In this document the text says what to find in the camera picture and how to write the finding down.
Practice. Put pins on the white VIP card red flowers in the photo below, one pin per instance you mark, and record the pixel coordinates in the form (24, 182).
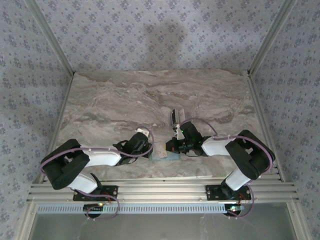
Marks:
(181, 114)
(160, 150)

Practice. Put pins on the clear acrylic card box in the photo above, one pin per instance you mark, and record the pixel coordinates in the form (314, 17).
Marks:
(184, 117)

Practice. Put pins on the black VIP card stack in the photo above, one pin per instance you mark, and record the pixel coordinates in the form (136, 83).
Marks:
(173, 117)

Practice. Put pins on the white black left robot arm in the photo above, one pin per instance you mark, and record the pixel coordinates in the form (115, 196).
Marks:
(105, 156)

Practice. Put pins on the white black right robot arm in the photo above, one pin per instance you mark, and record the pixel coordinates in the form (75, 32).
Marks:
(215, 147)

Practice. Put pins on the grey metal panel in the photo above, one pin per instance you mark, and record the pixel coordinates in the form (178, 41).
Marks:
(162, 227)

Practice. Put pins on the black controller board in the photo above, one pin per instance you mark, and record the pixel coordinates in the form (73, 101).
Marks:
(233, 209)
(93, 208)

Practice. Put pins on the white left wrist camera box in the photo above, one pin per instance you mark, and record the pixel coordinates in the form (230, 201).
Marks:
(142, 131)

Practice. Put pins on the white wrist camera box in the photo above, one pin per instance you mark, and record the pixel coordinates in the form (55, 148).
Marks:
(178, 132)
(142, 131)

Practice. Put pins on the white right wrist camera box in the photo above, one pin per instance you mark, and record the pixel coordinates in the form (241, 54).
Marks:
(178, 132)

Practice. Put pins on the aluminium frame beam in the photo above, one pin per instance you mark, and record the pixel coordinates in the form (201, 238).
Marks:
(162, 190)

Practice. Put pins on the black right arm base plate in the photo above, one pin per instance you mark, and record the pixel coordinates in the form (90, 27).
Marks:
(212, 192)

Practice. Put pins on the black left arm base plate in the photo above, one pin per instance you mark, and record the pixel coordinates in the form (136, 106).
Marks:
(112, 192)

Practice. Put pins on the aluminium side rail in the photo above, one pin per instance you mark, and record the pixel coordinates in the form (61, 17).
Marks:
(262, 120)
(58, 120)

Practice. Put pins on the aluminium frame post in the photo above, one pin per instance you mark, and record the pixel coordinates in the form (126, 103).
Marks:
(53, 40)
(270, 40)

